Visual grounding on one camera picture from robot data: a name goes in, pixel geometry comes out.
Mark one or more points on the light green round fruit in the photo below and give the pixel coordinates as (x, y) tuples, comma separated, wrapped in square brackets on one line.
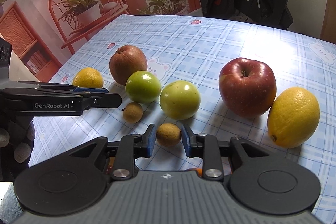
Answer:
[(180, 100)]

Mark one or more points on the dull red apple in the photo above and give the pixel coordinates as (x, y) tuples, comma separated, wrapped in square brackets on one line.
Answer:
[(127, 60)]

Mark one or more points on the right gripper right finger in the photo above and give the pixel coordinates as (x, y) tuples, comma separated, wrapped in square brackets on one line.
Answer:
[(206, 147)]

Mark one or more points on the small brown kiwi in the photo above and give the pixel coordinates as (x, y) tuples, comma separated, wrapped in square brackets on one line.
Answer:
[(168, 135), (132, 113)]

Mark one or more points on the wooden door panel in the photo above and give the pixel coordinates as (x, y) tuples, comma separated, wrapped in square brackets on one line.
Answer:
[(328, 27)]

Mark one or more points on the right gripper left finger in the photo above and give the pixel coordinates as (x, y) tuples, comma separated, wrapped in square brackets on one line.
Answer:
[(129, 148)]

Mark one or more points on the smaller yellow lemon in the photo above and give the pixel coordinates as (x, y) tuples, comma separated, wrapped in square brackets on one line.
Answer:
[(293, 117)]

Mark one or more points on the dark green round fruit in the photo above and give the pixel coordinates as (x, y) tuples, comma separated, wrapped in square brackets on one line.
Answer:
[(143, 87)]

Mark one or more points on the large yellow lemon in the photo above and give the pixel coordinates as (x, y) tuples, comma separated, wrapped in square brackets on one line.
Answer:
[(88, 78)]

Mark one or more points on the gloved left hand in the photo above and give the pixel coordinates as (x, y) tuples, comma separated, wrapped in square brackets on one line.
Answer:
[(17, 143)]

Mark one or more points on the shiny red apple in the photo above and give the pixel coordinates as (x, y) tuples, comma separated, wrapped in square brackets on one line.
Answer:
[(247, 87)]

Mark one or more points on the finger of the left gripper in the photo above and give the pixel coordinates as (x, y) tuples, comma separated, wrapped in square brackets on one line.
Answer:
[(100, 100), (66, 87)]

